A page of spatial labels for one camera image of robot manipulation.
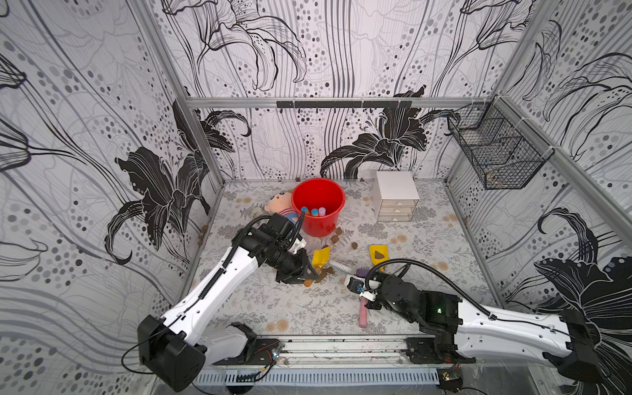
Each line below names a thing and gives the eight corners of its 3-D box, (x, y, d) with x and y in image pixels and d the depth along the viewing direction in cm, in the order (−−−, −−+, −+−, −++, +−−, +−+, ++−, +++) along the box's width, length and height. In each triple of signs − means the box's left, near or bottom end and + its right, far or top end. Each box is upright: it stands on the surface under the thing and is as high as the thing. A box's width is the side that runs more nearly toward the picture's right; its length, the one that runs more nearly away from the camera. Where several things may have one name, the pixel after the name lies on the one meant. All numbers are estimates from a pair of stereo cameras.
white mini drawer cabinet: (376, 223, 105) (382, 202, 94) (368, 177, 124) (372, 155, 113) (411, 223, 105) (421, 202, 94) (398, 176, 123) (405, 154, 112)
